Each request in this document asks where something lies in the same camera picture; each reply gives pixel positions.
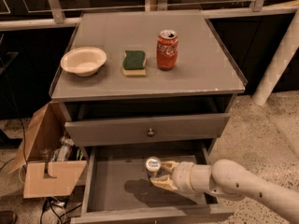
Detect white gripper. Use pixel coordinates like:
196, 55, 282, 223
149, 161, 194, 192

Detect blue silver redbull can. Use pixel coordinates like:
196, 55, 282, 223
145, 156, 161, 177

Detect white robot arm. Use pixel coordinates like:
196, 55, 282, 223
145, 157, 299, 224

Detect round metal drawer knob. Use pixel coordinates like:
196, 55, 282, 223
147, 128, 155, 137

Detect grey open middle drawer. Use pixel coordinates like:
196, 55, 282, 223
71, 141, 234, 224

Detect grey top drawer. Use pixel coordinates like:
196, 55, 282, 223
65, 113, 230, 147

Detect grey drawer cabinet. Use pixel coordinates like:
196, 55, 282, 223
49, 10, 249, 224

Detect red coca-cola can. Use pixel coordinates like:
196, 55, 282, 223
156, 30, 178, 70

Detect plastic bottle in box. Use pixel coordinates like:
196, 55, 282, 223
57, 137, 74, 161

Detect green yellow sponge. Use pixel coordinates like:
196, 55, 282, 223
122, 50, 146, 77

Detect open cardboard box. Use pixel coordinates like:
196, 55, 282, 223
9, 102, 87, 198

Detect white paper bowl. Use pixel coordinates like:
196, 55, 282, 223
60, 47, 107, 77

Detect dark shoe on floor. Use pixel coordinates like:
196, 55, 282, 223
0, 211, 16, 224

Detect black cables on floor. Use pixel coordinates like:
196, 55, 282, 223
39, 197, 82, 224

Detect metal window railing frame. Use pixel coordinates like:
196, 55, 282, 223
0, 0, 299, 32

